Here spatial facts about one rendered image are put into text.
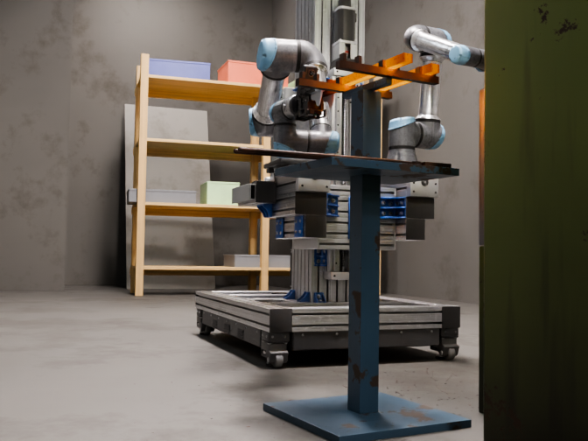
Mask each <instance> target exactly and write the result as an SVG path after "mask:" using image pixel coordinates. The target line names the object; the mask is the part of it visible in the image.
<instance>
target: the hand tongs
mask: <svg viewBox="0 0 588 441"><path fill-rule="evenodd" d="M234 153H236V154H248V155H259V156H271V157H282V158H304V159H316V160H318V159H321V158H329V157H337V158H356V159H365V160H374V161H384V162H393V163H403V164H413V165H430V166H439V167H449V168H452V164H446V163H435V162H419V161H411V162H410V161H404V160H396V159H386V158H376V157H355V156H344V155H333V154H322V153H311V152H301V151H290V150H269V149H257V148H247V147H239V148H238V149H234Z"/></svg>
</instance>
